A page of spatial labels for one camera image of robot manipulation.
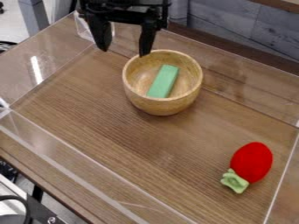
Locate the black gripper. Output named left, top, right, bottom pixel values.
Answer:
left=79, top=0, right=172, bottom=57

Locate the green rectangular block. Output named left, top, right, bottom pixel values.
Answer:
left=146, top=65, right=179, bottom=98

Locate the brown wooden bowl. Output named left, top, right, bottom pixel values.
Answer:
left=123, top=49, right=203, bottom=116

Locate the red plush strawberry toy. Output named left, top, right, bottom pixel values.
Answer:
left=220, top=142, right=274, bottom=194

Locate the black table leg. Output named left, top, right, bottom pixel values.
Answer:
left=32, top=185, right=43, bottom=202

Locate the clear acrylic corner bracket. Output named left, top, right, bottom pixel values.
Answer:
left=74, top=10, right=115, bottom=44

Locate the black cable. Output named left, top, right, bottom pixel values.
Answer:
left=0, top=194, right=33, bottom=224

